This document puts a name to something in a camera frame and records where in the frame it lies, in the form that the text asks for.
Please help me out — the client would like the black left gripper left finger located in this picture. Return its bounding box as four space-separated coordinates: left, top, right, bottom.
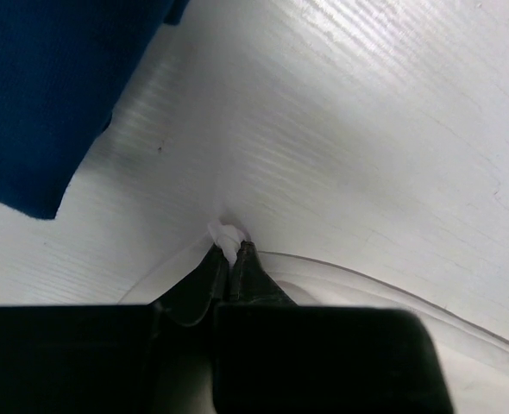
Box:
0 247 229 413

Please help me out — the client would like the white green-sleeved Charlie Brown shirt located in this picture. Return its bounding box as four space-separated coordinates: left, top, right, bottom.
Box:
123 222 509 413

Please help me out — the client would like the folded blue t-shirt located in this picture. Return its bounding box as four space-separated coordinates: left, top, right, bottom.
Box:
0 1 186 220

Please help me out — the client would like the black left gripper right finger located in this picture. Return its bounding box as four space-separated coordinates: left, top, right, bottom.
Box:
213 242 454 413

